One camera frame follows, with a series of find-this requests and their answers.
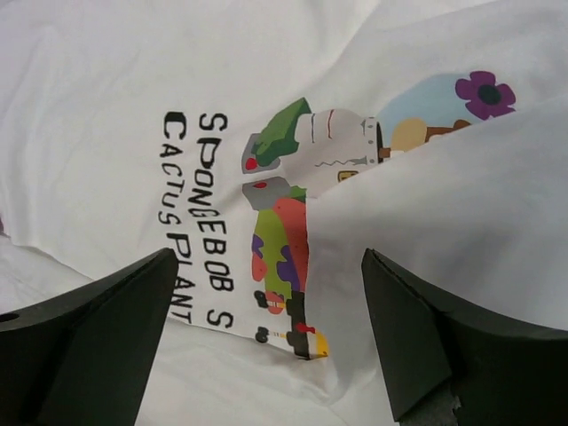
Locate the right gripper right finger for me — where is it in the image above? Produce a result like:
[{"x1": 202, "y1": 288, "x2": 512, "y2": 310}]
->
[{"x1": 361, "y1": 249, "x2": 567, "y2": 425}]

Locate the white cartoon print t shirt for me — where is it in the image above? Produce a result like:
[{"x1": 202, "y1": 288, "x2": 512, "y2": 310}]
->
[{"x1": 1, "y1": 1, "x2": 567, "y2": 425}]

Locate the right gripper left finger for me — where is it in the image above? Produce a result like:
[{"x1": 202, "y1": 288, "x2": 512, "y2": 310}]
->
[{"x1": 1, "y1": 248, "x2": 178, "y2": 426}]

